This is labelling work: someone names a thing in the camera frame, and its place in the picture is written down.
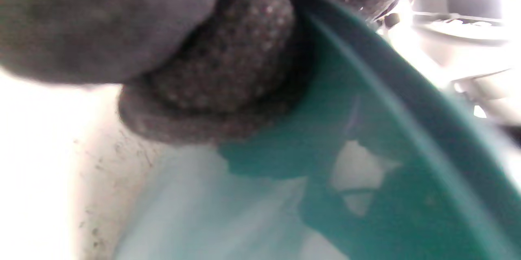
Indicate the teal plastic basin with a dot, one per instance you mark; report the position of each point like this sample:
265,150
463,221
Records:
407,211

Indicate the person's left hand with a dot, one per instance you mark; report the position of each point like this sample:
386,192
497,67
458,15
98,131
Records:
163,28

